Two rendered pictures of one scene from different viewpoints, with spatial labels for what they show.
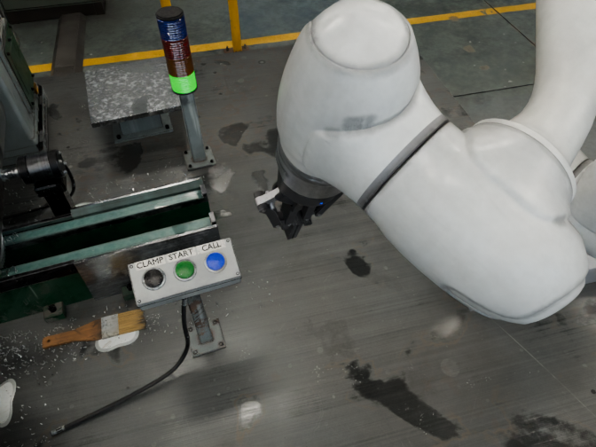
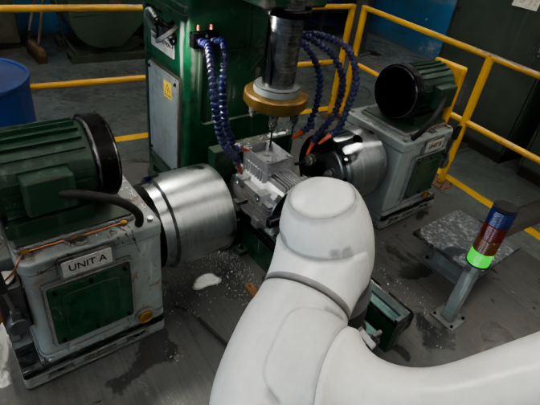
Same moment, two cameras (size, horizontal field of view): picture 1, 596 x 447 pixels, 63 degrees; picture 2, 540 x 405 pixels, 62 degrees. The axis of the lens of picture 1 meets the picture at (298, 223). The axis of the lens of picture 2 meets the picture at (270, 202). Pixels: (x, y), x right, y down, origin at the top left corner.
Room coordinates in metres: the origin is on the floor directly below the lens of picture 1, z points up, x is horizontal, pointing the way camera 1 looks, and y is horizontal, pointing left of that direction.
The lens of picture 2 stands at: (0.13, -0.38, 1.79)
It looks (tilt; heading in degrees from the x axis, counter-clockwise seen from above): 35 degrees down; 68
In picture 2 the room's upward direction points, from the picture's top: 8 degrees clockwise
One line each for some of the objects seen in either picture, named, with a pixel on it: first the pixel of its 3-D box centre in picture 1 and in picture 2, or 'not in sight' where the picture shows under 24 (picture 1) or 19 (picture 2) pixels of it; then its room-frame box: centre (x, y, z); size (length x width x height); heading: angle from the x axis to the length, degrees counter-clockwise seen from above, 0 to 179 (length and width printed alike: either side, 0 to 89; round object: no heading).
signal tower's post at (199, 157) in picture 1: (185, 95); (474, 267); (1.03, 0.28, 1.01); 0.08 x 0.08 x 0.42; 20
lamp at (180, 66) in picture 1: (179, 62); (487, 243); (1.03, 0.28, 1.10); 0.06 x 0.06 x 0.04
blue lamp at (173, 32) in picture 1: (171, 25); (501, 215); (1.03, 0.28, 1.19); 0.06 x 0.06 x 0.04
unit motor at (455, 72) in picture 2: not in sight; (418, 121); (1.17, 0.87, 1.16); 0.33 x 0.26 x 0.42; 20
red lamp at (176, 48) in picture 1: (176, 44); (494, 229); (1.03, 0.28, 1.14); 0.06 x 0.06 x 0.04
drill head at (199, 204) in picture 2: not in sight; (166, 220); (0.23, 0.56, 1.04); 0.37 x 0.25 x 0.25; 20
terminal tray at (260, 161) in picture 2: not in sight; (267, 161); (0.55, 0.72, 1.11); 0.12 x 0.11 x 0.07; 110
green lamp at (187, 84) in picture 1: (183, 79); (480, 255); (1.03, 0.28, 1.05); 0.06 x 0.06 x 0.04
